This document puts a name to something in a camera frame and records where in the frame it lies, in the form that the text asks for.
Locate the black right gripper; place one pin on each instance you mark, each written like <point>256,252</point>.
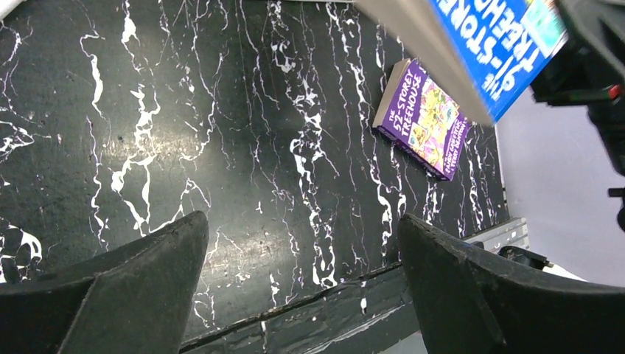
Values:
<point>589,70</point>

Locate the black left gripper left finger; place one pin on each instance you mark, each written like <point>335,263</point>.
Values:
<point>134,299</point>

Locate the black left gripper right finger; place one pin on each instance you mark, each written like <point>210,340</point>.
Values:
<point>469,300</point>

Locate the blue 91-storey treehouse book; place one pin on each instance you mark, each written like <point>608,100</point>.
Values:
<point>483,53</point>

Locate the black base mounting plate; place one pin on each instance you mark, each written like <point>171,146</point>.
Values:
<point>366,315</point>

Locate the purple 52-storey treehouse book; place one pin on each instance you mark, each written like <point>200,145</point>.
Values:
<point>422,119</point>

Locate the aluminium rail frame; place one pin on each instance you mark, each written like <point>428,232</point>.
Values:
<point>513,232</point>

